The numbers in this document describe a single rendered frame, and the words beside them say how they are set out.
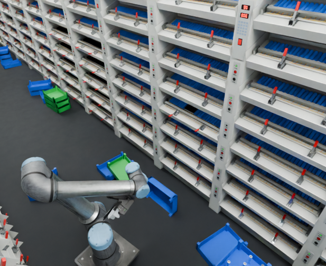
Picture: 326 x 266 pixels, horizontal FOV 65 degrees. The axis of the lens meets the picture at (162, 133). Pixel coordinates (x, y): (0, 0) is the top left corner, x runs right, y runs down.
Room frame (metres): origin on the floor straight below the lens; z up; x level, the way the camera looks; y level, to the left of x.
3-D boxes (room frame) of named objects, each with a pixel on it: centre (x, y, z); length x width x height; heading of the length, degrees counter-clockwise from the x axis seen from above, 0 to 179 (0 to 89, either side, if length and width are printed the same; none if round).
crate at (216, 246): (1.00, -0.41, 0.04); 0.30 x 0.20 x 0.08; 122
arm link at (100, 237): (0.93, 0.40, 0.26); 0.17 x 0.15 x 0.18; 22
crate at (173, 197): (1.41, 0.03, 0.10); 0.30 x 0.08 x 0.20; 45
